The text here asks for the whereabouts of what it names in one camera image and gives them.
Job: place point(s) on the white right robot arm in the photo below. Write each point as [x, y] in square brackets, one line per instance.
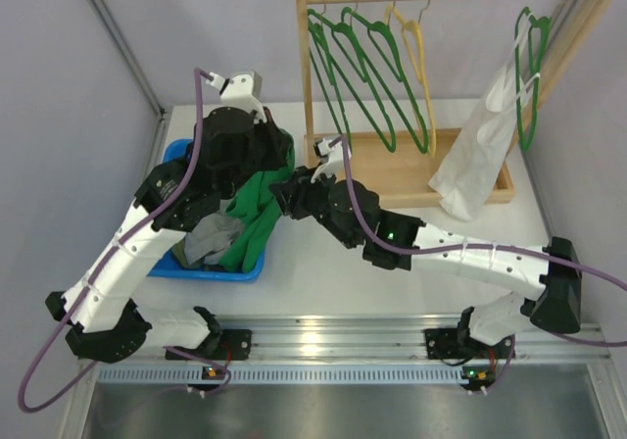
[543, 289]

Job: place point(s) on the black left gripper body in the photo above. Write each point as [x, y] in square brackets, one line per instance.
[273, 141]

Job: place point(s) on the green hanger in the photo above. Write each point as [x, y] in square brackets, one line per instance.
[394, 64]
[347, 42]
[326, 68]

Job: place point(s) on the grey garment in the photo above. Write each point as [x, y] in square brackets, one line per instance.
[210, 240]

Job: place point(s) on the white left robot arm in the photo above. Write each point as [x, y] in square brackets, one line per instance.
[106, 325]

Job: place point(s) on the aluminium mounting rail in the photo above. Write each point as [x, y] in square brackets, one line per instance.
[335, 351]

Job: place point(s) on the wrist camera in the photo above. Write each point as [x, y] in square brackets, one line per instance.
[330, 154]
[241, 91]

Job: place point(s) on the white tank top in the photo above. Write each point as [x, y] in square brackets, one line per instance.
[467, 175]

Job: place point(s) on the green tank top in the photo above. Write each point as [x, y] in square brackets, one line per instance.
[256, 207]

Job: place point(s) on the yellow hanger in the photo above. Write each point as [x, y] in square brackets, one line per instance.
[413, 41]

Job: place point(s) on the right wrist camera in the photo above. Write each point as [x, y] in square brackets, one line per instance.
[330, 154]

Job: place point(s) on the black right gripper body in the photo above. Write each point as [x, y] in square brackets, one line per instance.
[315, 202]

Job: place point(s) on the green hanger right end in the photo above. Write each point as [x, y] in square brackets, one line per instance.
[531, 33]

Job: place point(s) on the green hanger far left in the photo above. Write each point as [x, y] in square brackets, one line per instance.
[326, 68]

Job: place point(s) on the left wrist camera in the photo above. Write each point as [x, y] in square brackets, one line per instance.
[241, 91]

